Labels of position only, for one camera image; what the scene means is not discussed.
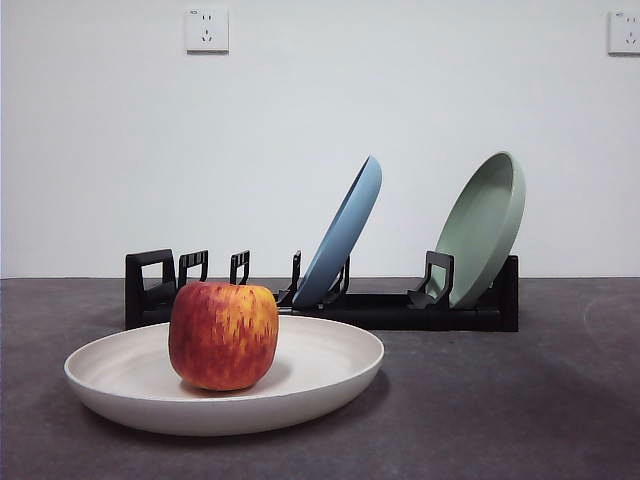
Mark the pale green plate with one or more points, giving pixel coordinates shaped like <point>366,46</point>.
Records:
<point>480,225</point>

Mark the red yellow apple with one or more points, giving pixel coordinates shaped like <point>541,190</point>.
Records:
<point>225,335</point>

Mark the black plate rack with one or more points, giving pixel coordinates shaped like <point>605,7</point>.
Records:
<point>400,315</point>

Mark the white wall socket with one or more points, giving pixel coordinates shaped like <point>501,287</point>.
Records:
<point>625,32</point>
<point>207,30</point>

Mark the light blue plate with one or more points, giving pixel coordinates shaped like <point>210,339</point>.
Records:
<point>345,225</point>

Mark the pale yellow cream plate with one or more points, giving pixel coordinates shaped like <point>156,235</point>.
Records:
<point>300,380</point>

